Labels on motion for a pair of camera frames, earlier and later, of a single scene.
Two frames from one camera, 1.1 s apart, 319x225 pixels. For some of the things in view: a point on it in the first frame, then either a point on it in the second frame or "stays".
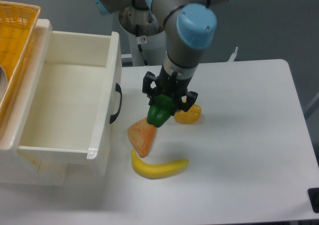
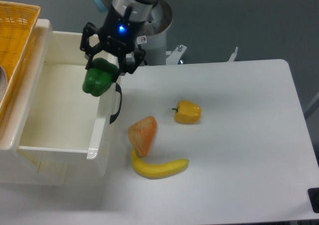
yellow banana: (150, 171) stays
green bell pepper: (161, 111) → (97, 80)
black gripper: (171, 84) → (118, 35)
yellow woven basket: (17, 22) stays
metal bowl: (3, 82) stays
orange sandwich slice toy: (142, 135) stays
